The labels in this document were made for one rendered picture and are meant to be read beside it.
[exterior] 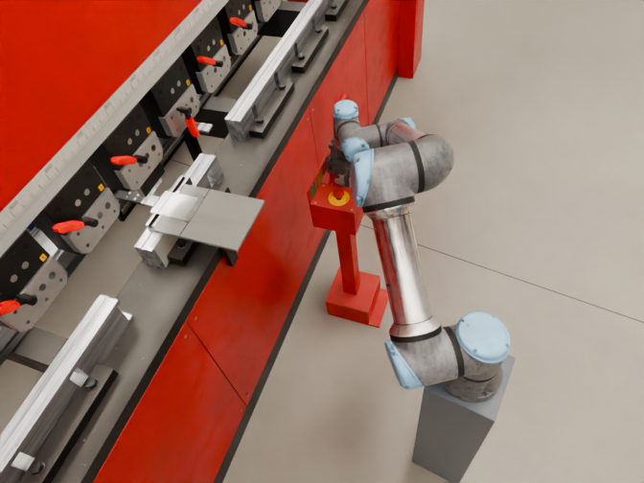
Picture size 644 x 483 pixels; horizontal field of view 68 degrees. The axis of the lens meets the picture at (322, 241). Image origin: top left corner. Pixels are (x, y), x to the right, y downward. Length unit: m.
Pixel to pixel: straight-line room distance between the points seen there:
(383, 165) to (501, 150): 2.01
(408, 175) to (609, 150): 2.22
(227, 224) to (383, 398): 1.09
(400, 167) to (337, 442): 1.31
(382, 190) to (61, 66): 0.67
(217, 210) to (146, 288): 0.30
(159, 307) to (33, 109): 0.61
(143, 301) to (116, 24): 0.71
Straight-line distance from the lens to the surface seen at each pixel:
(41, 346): 1.51
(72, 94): 1.12
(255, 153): 1.70
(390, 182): 1.01
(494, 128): 3.13
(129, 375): 1.34
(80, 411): 1.33
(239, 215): 1.34
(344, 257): 1.93
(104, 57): 1.18
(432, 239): 2.50
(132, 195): 1.52
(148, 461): 1.51
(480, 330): 1.11
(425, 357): 1.08
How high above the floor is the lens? 1.98
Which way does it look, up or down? 52 degrees down
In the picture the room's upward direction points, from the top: 10 degrees counter-clockwise
